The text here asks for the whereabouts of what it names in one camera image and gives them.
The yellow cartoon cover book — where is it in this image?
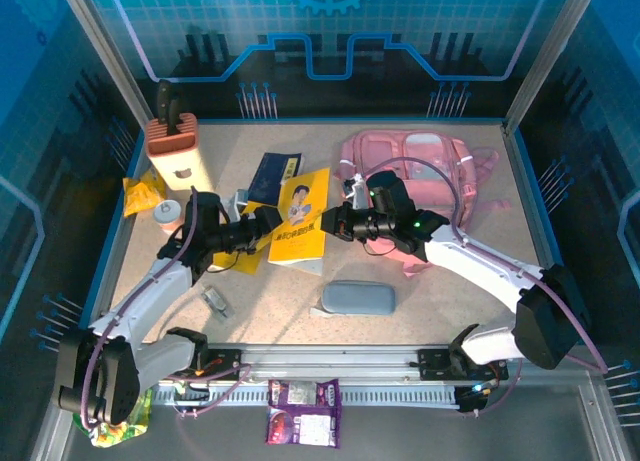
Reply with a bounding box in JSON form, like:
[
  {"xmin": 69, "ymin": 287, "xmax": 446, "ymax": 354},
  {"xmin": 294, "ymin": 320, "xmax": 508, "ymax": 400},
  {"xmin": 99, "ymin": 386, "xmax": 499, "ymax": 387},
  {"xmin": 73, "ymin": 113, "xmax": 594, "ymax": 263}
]
[
  {"xmin": 212, "ymin": 200, "xmax": 274, "ymax": 277},
  {"xmin": 267, "ymin": 166, "xmax": 332, "ymax": 277}
]

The small purple snack packet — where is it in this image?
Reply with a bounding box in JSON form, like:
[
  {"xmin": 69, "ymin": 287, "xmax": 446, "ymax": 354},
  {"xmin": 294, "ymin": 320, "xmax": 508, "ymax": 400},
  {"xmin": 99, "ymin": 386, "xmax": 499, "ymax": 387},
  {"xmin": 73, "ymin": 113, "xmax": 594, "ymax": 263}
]
[{"xmin": 268, "ymin": 379, "xmax": 341, "ymax": 408}]

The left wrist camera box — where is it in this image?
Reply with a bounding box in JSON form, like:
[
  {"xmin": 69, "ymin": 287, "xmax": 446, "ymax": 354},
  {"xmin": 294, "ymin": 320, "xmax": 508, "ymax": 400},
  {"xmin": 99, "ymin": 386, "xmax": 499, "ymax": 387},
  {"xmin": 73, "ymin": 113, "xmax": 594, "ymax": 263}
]
[{"xmin": 228, "ymin": 187, "xmax": 252, "ymax": 213}]

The large purple snack packet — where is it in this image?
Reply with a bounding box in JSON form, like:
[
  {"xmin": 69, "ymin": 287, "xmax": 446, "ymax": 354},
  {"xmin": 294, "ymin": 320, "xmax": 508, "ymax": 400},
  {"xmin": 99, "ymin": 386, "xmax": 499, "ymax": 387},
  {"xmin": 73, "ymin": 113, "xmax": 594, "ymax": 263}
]
[{"xmin": 264, "ymin": 405, "xmax": 342, "ymax": 450}]

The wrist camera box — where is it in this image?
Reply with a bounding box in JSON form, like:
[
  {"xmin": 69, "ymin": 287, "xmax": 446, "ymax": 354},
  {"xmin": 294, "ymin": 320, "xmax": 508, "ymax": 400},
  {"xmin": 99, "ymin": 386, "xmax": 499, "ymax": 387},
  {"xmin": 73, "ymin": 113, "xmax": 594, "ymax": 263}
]
[
  {"xmin": 228, "ymin": 187, "xmax": 252, "ymax": 213},
  {"xmin": 343, "ymin": 172, "xmax": 372, "ymax": 208}
]

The green chip bag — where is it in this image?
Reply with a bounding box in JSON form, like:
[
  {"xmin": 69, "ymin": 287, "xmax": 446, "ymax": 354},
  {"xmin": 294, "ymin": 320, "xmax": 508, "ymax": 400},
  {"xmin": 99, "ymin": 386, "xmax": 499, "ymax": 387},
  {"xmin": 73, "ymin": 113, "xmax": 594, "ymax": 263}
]
[{"xmin": 73, "ymin": 385, "xmax": 154, "ymax": 449}]

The grey pencil case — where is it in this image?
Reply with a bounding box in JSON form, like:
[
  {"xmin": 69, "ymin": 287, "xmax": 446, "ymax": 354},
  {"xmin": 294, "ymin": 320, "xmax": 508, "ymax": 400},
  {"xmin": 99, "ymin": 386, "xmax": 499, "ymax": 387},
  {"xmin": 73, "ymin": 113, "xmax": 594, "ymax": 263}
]
[{"xmin": 309, "ymin": 279, "xmax": 397, "ymax": 318}]

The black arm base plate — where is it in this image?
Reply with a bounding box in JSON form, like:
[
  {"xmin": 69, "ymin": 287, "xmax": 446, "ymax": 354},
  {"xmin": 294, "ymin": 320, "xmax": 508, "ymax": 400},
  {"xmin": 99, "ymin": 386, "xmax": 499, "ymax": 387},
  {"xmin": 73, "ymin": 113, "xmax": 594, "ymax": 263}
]
[
  {"xmin": 194, "ymin": 348, "xmax": 247, "ymax": 382},
  {"xmin": 417, "ymin": 348, "xmax": 510, "ymax": 382}
]

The pink student backpack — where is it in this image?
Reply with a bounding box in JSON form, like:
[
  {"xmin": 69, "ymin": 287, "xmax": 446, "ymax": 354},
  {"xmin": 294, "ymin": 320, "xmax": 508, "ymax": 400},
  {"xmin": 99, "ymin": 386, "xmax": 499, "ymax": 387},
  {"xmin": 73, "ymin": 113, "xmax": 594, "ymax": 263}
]
[{"xmin": 335, "ymin": 129, "xmax": 511, "ymax": 280}]

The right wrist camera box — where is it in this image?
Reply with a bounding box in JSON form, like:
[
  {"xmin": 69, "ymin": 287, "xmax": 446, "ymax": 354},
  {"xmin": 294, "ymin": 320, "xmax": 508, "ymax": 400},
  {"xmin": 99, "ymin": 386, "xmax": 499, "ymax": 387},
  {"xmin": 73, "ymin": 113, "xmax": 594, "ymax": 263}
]
[{"xmin": 343, "ymin": 172, "xmax": 372, "ymax": 208}]

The slotted grey cable duct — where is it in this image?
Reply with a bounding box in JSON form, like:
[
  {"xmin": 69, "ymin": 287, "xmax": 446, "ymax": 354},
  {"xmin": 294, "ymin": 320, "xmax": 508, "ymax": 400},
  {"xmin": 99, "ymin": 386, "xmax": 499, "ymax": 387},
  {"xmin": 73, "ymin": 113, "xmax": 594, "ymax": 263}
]
[{"xmin": 149, "ymin": 380, "xmax": 461, "ymax": 408}]

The yellow snack bag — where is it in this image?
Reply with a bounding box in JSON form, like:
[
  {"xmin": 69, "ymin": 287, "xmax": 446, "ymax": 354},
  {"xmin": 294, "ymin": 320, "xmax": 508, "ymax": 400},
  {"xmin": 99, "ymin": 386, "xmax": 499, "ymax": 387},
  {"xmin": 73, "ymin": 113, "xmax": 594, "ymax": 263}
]
[{"xmin": 122, "ymin": 168, "xmax": 169, "ymax": 218}]

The aluminium frame beam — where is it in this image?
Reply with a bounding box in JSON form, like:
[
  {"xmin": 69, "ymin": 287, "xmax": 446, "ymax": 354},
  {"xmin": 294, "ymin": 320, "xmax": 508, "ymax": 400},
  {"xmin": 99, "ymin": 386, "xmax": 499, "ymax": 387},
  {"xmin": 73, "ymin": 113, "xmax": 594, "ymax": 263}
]
[{"xmin": 64, "ymin": 344, "xmax": 599, "ymax": 382}]

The cream knife block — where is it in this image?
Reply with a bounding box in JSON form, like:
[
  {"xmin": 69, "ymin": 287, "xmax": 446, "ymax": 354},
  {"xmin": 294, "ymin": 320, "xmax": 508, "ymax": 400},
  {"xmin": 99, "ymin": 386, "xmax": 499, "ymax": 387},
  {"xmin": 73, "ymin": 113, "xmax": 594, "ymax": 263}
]
[{"xmin": 145, "ymin": 112, "xmax": 216, "ymax": 198}]

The aluminium frame post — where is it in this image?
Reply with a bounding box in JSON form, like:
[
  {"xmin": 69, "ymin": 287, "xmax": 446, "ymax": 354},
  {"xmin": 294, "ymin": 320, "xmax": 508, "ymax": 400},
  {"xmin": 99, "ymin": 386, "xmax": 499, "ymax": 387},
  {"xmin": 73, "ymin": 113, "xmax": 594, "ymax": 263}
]
[
  {"xmin": 53, "ymin": 0, "xmax": 156, "ymax": 128},
  {"xmin": 502, "ymin": 0, "xmax": 601, "ymax": 132}
]

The navy blue book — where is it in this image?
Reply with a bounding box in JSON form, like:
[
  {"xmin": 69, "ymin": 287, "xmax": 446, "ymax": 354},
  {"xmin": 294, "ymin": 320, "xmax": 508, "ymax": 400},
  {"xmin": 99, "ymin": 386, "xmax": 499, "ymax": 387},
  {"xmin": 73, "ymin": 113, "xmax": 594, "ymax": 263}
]
[{"xmin": 245, "ymin": 151, "xmax": 305, "ymax": 207}]

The small grey metal clip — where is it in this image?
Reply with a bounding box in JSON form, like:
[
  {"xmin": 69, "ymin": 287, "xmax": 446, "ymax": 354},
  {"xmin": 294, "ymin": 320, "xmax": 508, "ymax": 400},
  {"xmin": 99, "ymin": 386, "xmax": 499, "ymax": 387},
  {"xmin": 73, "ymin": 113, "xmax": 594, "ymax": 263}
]
[{"xmin": 202, "ymin": 286, "xmax": 235, "ymax": 320}]

